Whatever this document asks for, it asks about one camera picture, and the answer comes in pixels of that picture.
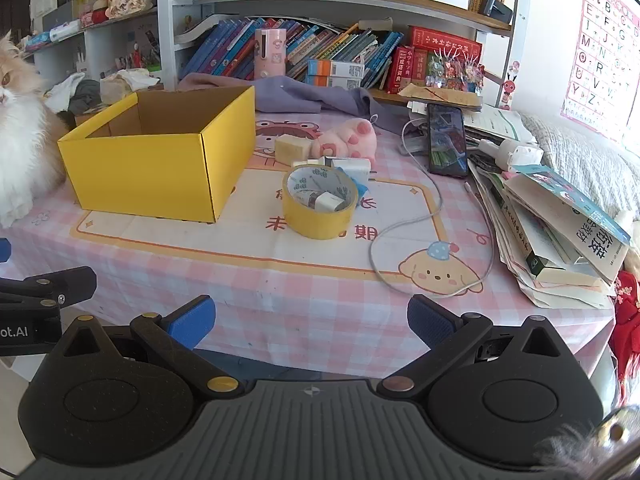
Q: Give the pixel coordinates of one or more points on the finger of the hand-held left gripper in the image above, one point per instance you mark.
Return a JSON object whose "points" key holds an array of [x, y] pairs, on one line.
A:
{"points": [[70, 280], [4, 251]]}

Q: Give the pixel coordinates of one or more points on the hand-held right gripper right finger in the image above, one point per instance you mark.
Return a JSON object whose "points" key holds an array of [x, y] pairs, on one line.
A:
{"points": [[430, 324]]}

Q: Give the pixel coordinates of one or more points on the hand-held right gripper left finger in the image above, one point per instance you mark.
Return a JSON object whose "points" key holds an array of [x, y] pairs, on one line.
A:
{"points": [[192, 321]]}

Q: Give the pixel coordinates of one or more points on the yellow cardboard box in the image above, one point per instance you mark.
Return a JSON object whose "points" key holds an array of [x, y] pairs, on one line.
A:
{"points": [[140, 175]]}

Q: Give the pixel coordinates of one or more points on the yellow tape roll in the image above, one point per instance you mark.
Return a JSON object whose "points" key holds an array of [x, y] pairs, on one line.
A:
{"points": [[320, 225]]}

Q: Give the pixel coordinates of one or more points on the small blue clip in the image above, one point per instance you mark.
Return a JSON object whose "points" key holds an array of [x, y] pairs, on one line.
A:
{"points": [[359, 187]]}

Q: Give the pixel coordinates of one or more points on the pink plush paw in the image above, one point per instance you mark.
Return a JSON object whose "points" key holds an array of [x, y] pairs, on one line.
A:
{"points": [[350, 142]]}

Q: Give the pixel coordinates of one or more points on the beige block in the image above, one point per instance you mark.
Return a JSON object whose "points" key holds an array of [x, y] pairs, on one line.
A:
{"points": [[292, 149]]}

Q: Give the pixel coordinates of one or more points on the pink checked tablecloth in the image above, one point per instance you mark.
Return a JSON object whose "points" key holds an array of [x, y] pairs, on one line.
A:
{"points": [[280, 305]]}

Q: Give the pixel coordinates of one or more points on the orange white cat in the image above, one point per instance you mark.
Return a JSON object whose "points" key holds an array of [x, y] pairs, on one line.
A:
{"points": [[20, 150]]}

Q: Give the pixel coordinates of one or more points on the pile of books and papers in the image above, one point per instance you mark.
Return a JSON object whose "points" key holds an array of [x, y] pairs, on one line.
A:
{"points": [[520, 240]]}

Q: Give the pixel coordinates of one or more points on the grey white clothes heap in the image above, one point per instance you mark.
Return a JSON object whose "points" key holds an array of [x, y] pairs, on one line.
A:
{"points": [[82, 95]]}

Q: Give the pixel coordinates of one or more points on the teal cover book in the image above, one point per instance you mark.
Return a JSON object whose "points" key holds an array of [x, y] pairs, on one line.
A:
{"points": [[575, 210]]}

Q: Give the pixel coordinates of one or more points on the black smartphone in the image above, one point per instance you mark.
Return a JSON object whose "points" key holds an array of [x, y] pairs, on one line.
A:
{"points": [[445, 140]]}

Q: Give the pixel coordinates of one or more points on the grey fur trim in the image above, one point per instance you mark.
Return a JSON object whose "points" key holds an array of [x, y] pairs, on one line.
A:
{"points": [[575, 450]]}

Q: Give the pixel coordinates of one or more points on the red embroidered cloth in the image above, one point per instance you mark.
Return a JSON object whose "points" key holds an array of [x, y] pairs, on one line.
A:
{"points": [[627, 325]]}

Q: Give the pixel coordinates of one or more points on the crumpled beige bag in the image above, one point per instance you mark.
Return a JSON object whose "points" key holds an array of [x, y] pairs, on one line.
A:
{"points": [[125, 87]]}

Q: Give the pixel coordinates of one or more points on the grey quilted blanket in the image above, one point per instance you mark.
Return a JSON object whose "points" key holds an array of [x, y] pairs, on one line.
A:
{"points": [[575, 155]]}

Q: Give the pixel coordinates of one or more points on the white side shelf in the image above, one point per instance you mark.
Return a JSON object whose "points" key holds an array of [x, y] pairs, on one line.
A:
{"points": [[92, 42]]}

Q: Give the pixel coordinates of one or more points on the brown paper envelope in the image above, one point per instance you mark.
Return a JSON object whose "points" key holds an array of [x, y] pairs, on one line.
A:
{"points": [[435, 95]]}

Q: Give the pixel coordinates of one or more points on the white blue wipes pack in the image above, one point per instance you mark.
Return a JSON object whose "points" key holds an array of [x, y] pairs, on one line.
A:
{"points": [[65, 30]]}

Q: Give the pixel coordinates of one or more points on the purple cloth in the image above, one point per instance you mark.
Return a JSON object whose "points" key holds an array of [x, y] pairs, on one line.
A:
{"points": [[300, 92]]}

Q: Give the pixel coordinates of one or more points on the shiny colourful trinket packs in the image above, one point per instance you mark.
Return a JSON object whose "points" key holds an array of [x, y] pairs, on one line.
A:
{"points": [[455, 72]]}

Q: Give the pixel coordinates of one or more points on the red thick book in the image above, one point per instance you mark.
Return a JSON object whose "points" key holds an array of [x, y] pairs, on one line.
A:
{"points": [[400, 70]]}

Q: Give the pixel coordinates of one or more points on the orange blue white box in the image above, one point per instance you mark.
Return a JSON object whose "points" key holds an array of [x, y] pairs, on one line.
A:
{"points": [[330, 82], [335, 67]]}

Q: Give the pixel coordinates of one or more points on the white wooden bookshelf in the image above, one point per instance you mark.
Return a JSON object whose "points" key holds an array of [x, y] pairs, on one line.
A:
{"points": [[167, 35]]}

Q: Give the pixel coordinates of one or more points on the row of blue books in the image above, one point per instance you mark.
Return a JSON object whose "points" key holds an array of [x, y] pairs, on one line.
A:
{"points": [[225, 50]]}

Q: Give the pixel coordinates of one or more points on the pink cylinder bottle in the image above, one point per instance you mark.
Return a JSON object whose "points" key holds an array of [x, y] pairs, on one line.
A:
{"points": [[270, 55]]}

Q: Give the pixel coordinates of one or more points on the red flat box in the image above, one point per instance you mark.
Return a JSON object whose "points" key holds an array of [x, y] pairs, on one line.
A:
{"points": [[445, 40]]}

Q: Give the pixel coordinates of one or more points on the red deer wall sticker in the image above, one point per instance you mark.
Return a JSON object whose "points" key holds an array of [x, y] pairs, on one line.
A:
{"points": [[510, 87]]}

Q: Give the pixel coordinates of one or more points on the alphabet wall poster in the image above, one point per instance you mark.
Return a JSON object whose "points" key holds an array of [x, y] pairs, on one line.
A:
{"points": [[605, 45]]}

